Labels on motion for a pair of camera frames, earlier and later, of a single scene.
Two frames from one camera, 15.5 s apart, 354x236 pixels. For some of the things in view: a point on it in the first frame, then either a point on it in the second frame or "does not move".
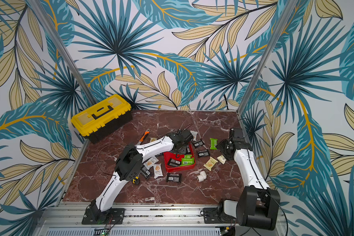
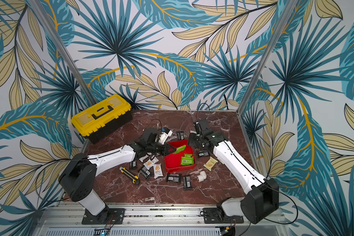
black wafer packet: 174,177 does not move
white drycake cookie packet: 158,170 does not move
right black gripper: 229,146 to 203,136
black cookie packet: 144,171 does not move
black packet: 203,153 does not move
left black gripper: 185,144 to 165,151
